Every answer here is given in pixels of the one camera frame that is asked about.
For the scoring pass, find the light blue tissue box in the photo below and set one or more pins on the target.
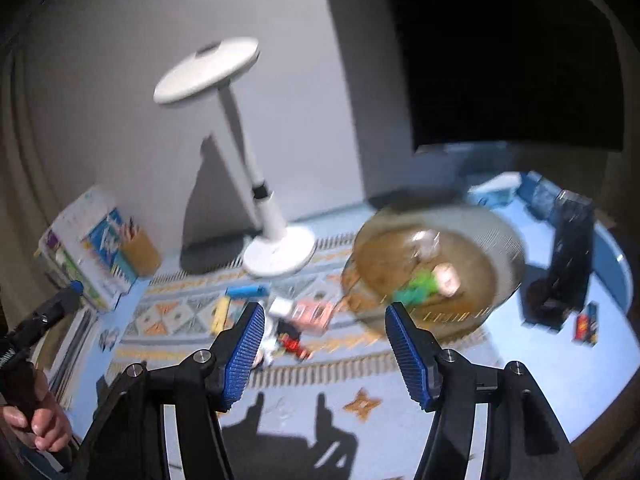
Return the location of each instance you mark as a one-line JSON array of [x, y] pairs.
[[492, 191]]

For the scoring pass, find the bunch of pens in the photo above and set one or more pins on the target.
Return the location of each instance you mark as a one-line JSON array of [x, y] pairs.
[[129, 227]]

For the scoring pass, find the silver coin in clear case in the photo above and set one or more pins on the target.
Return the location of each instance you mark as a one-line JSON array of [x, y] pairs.
[[427, 245]]

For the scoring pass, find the amber ribbed glass bowl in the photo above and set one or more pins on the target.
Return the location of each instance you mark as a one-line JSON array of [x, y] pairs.
[[395, 245]]

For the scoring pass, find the long yellow box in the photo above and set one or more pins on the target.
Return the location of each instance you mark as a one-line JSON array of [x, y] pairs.
[[221, 315]]

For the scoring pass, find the pink patterned box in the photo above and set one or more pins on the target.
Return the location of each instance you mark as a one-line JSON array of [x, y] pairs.
[[312, 316]]

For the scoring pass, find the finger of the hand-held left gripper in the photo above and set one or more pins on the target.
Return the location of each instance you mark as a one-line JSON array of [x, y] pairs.
[[57, 305]]

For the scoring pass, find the small white box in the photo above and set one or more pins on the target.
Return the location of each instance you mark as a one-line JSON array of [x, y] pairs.
[[282, 307]]

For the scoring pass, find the dark blue box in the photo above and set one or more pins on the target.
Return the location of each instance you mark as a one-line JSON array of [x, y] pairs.
[[540, 195]]

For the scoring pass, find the tall black box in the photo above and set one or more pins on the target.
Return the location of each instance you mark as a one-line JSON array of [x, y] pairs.
[[570, 255]]

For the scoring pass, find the brown pencil holder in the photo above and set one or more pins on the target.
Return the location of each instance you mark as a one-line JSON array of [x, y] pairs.
[[142, 255]]

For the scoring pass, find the long blue box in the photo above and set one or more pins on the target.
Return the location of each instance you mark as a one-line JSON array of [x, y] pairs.
[[247, 290]]

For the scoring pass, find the blue patterned mat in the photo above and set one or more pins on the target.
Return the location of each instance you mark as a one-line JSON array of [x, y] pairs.
[[325, 380]]

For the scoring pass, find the translucent blue-green toy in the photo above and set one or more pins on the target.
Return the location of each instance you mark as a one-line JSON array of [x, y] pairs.
[[417, 286]]

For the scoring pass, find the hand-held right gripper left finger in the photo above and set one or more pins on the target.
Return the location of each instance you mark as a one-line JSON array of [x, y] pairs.
[[244, 357]]

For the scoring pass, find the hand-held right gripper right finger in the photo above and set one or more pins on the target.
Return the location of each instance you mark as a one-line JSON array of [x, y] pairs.
[[409, 357]]

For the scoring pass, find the beige curtain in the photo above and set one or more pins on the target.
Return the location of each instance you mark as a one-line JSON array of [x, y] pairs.
[[20, 185]]

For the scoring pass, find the white toy figure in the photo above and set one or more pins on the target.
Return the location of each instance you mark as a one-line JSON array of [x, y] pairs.
[[267, 342]]

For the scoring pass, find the person's left hand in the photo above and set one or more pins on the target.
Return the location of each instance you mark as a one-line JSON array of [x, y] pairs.
[[47, 425]]

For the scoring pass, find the row of books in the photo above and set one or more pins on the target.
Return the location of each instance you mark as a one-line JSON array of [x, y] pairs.
[[90, 250]]

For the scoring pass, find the small red-blue card box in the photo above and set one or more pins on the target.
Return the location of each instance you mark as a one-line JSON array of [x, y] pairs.
[[586, 324]]

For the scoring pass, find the black monitor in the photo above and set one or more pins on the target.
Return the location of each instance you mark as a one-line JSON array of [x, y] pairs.
[[500, 50]]

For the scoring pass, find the small pink box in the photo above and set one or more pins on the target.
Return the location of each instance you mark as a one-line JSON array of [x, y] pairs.
[[447, 279]]

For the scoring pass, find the white desk lamp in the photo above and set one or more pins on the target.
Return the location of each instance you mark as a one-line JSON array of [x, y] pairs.
[[272, 255]]

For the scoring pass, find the red and black toy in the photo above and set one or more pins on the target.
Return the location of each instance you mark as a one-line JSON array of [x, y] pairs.
[[295, 342]]

